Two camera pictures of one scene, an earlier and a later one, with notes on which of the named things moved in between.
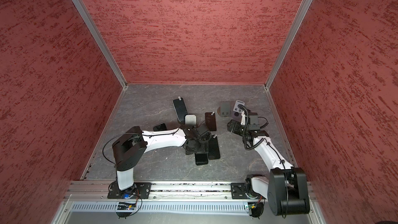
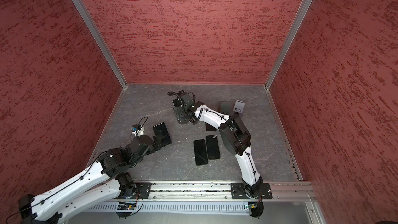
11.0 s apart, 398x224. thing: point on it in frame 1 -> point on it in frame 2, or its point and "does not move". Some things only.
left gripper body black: [198, 147] -> [153, 149]
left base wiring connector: [122, 206] does not move
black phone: [213, 149] does not move
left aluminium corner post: [89, 19] does not move
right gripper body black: [239, 128] -> [182, 111]
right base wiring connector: [256, 209] does not move
